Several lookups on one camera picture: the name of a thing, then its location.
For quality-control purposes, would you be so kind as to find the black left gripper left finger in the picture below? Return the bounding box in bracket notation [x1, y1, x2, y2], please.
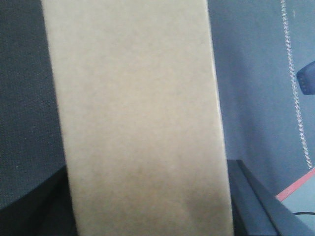
[0, 167, 78, 236]

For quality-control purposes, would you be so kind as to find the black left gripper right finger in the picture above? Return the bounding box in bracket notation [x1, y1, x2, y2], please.
[227, 160, 315, 236]

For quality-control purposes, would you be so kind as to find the orange black barcode scanner gun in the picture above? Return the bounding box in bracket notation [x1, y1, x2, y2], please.
[297, 61, 315, 95]

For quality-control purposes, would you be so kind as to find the small brown cardboard package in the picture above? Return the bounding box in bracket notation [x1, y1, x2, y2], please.
[42, 0, 233, 236]

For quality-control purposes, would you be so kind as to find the red metal conveyor table frame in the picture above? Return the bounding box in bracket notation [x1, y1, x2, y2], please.
[276, 168, 315, 202]

